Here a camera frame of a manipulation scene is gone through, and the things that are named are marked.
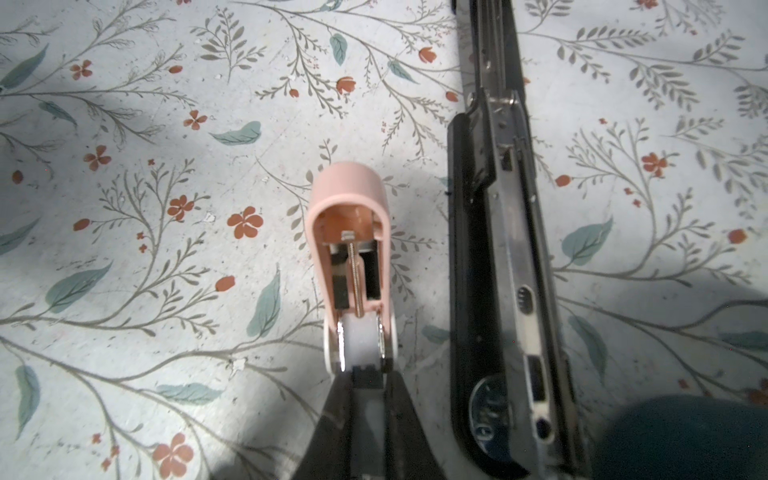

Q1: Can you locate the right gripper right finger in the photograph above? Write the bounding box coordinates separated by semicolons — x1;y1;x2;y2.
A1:
385;371;446;480

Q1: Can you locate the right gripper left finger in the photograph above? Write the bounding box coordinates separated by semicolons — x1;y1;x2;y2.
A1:
292;372;353;480

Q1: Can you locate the black stapler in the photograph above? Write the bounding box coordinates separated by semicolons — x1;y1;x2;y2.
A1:
448;1;589;479

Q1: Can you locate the teal plastic tray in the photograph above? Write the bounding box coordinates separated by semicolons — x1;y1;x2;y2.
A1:
591;395;767;479

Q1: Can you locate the floral patterned table mat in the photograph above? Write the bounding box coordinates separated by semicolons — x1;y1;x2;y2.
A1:
1;1;767;479

